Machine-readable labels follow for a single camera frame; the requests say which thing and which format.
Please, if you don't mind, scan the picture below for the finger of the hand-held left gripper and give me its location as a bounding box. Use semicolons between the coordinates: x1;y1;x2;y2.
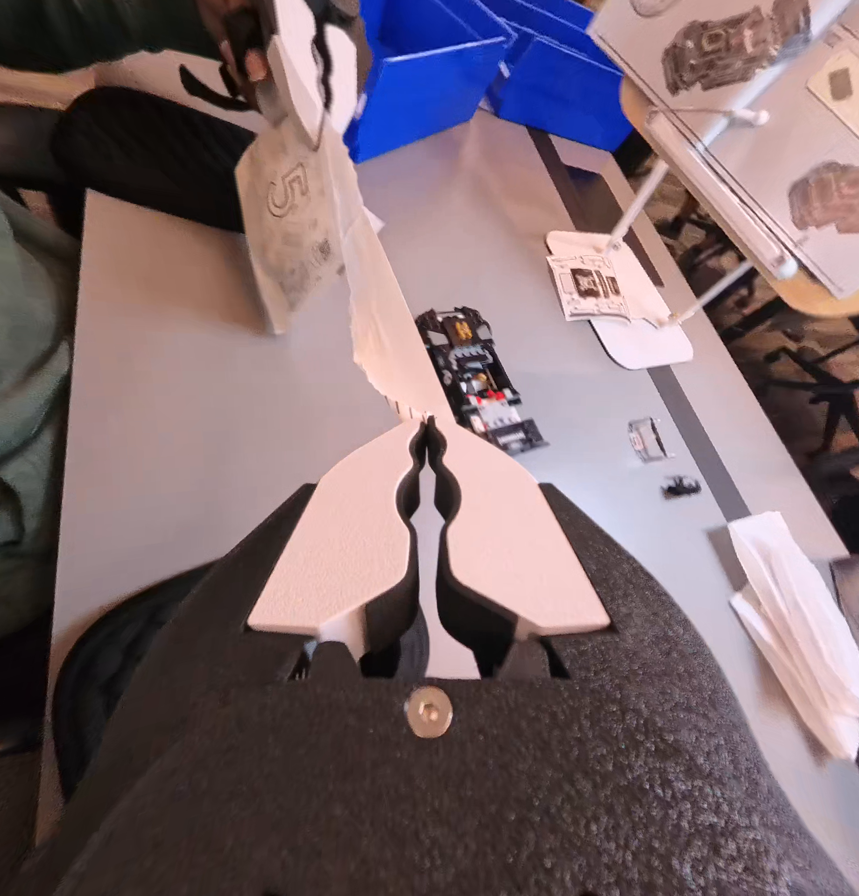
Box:
319;0;362;130
266;0;328;137

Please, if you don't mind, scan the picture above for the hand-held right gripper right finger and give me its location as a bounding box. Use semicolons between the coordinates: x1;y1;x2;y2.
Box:
427;420;611;659

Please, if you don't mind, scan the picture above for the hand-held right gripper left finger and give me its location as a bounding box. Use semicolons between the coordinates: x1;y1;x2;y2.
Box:
246;420;428;659

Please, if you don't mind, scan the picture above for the blue plastic bin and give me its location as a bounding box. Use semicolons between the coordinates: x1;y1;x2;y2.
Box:
342;0;516;163
485;0;635;154

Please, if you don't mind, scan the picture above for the printed white paper bag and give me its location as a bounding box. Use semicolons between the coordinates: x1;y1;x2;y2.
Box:
232;118;460;429

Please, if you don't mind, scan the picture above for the lego car model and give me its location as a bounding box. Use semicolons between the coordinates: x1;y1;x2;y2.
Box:
415;304;551;457

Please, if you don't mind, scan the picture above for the lego instruction booklet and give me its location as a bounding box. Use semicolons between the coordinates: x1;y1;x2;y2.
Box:
590;0;859;296

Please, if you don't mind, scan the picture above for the clear lego windshield piece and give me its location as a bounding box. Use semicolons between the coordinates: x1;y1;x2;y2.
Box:
626;416;674;464

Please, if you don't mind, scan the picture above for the lego sticker sheet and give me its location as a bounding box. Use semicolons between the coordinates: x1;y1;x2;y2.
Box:
548;251;642;324

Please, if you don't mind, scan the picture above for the person's left hand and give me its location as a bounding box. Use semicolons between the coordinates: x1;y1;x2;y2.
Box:
197;0;285;88

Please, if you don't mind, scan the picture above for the crumpled white paper bag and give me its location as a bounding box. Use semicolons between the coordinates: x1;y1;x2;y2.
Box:
727;510;859;765

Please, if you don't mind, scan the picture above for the white stand rod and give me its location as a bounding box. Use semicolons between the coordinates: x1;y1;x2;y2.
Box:
604;156;673;254
660;258;782;331

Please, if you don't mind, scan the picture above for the person's green garment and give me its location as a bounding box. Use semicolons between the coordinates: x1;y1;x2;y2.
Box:
0;181;75;648

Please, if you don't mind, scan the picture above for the wooden stand board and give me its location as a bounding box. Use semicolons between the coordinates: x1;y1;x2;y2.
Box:
618;76;859;322

